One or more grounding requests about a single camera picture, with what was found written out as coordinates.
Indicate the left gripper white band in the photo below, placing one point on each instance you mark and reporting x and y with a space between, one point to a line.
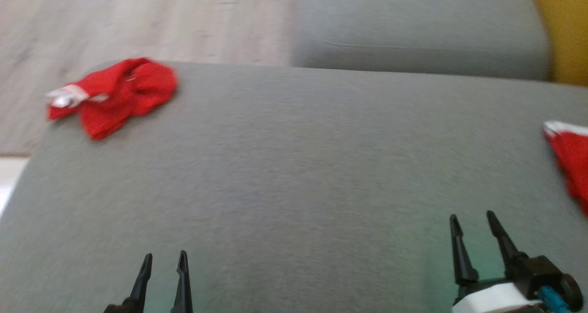
121 308

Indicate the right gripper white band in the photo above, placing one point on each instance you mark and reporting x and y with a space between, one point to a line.
491 299

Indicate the red shorts with white band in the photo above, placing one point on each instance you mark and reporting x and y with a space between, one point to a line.
574 161

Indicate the red basketball jersey white trim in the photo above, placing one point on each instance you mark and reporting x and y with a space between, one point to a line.
124 92

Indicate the grey fabric sofa seat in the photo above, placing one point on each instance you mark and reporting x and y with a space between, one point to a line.
275 175

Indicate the grey fabric sofa cushion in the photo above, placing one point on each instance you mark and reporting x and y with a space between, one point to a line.
413 23

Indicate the yellow upholstered furniture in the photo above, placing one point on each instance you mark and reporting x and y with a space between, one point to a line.
565 23

